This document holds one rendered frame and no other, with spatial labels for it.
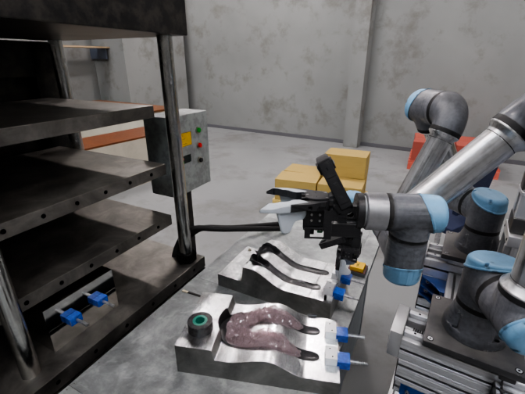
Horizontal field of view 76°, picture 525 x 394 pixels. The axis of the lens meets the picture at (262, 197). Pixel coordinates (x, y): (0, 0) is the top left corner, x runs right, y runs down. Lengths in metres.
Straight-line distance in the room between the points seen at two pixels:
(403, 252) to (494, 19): 6.71
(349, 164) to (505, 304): 3.40
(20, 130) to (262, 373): 1.01
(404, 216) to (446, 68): 6.66
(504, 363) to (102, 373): 1.13
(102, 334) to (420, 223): 1.16
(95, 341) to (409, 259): 1.11
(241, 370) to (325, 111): 7.07
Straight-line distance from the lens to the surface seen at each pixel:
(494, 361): 1.06
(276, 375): 1.13
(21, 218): 1.22
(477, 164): 0.83
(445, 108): 1.22
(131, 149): 5.11
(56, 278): 1.34
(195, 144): 1.80
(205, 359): 1.15
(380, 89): 7.47
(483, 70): 7.27
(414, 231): 0.70
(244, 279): 1.43
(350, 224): 0.68
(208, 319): 1.16
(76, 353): 1.42
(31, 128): 1.23
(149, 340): 1.34
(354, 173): 4.16
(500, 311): 0.90
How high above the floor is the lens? 1.71
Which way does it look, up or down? 22 degrees down
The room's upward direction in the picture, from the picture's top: straight up
